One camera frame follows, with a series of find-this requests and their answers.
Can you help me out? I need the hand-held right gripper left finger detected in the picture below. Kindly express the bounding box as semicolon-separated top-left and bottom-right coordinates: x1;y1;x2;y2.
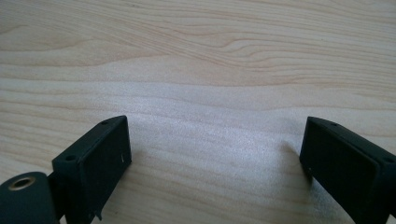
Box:
50;115;133;224

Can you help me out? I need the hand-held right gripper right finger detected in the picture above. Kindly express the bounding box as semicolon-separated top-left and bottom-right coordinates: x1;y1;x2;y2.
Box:
299;116;396;224

